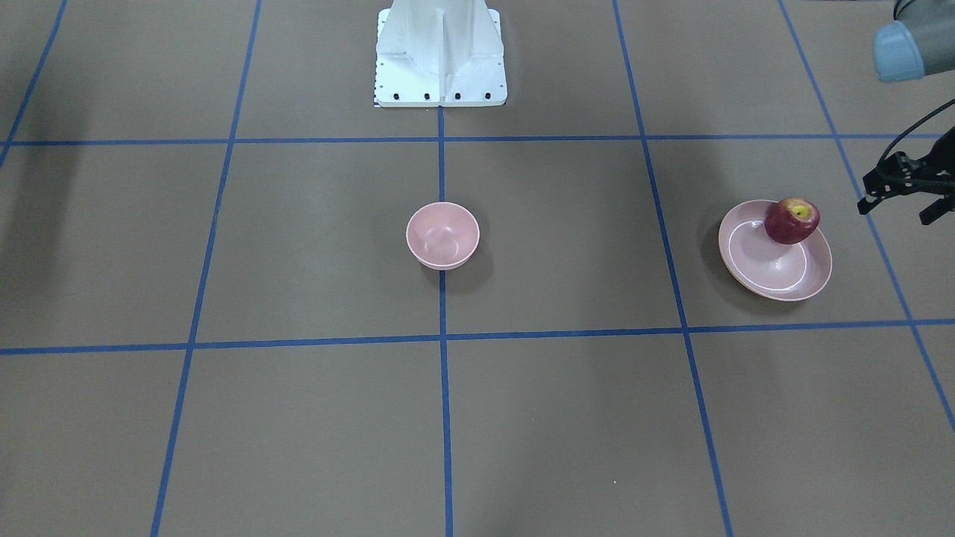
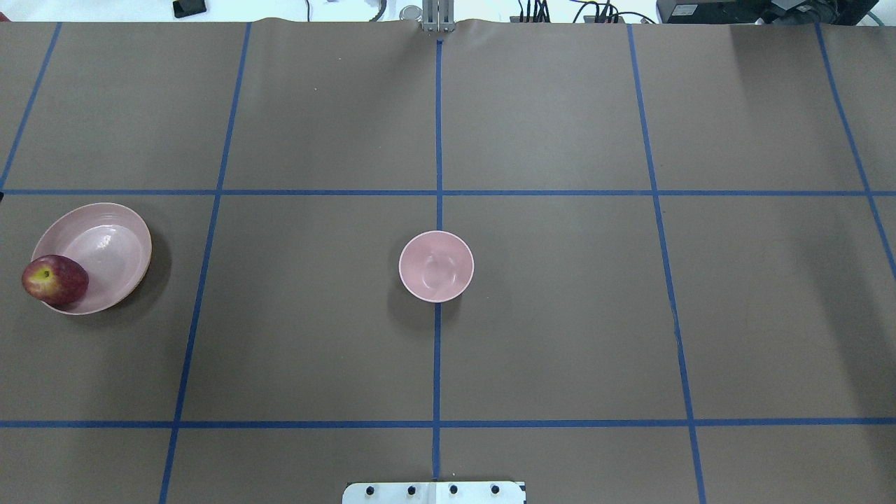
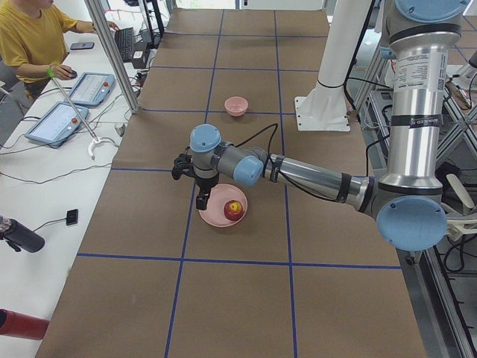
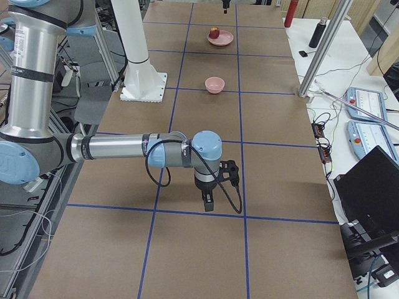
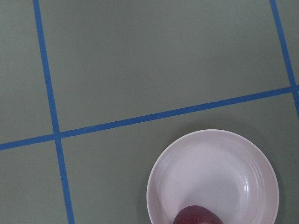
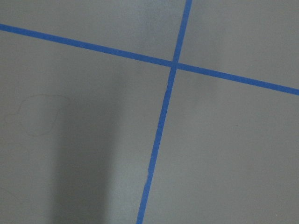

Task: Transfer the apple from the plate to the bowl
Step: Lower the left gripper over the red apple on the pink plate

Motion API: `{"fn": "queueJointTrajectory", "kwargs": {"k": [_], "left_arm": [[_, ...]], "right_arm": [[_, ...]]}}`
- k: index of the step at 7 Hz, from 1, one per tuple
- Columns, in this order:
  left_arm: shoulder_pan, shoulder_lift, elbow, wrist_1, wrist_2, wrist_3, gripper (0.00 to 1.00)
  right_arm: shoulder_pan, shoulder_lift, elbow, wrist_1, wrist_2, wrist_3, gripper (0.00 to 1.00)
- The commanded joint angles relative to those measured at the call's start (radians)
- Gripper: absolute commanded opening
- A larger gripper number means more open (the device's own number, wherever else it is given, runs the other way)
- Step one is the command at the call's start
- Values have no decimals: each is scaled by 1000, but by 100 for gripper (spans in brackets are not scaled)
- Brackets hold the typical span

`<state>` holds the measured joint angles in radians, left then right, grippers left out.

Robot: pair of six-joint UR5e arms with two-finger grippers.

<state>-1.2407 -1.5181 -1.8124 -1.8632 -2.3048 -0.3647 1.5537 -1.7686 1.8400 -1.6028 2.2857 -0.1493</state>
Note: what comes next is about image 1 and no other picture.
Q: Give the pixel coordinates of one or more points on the pink plate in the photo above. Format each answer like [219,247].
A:
[767,268]

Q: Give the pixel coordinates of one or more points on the red apple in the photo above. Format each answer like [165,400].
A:
[791,220]

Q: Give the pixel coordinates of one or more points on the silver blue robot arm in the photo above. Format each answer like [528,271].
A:
[918,42]

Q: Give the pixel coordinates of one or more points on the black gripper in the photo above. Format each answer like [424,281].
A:
[906,176]

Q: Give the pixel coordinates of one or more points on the pink bowl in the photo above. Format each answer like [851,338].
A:
[442,236]

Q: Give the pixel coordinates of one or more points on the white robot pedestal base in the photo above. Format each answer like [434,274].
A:
[439,54]

